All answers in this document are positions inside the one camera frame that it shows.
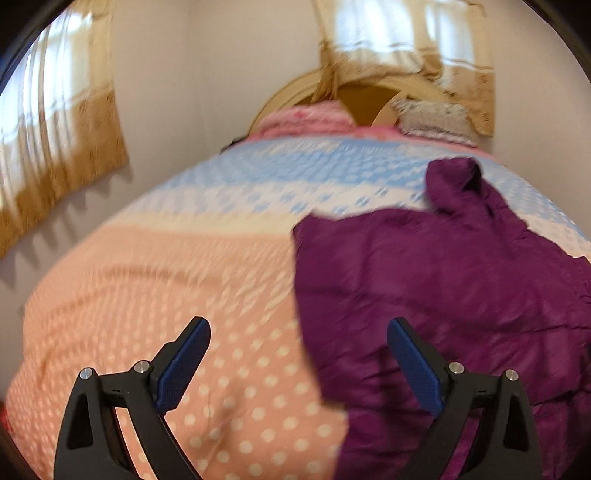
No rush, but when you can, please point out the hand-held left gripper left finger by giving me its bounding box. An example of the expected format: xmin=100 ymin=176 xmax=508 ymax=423
xmin=53 ymin=316 xmax=212 ymax=480

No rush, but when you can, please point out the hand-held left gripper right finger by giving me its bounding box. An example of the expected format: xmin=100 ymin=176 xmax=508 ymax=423
xmin=387 ymin=318 xmax=542 ymax=480

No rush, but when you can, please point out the purple puffer jacket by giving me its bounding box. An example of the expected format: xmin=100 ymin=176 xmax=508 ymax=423
xmin=292 ymin=157 xmax=591 ymax=480

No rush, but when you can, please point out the polka dot bedspread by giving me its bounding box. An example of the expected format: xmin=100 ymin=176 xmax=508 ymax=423
xmin=4 ymin=136 xmax=591 ymax=480

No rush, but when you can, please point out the grey patterned pillow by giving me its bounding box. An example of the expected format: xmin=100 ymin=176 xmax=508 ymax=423
xmin=392 ymin=98 xmax=479 ymax=147

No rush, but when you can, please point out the beige floral curtain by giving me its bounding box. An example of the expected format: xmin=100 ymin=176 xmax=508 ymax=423
xmin=311 ymin=0 xmax=497 ymax=137
xmin=0 ymin=0 xmax=131 ymax=260

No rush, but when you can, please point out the cream wooden headboard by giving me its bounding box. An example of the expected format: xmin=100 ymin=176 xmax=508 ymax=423
xmin=252 ymin=69 xmax=462 ymax=136

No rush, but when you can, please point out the pink floral folded quilt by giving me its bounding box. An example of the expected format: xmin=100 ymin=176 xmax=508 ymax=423
xmin=247 ymin=102 xmax=399 ymax=139

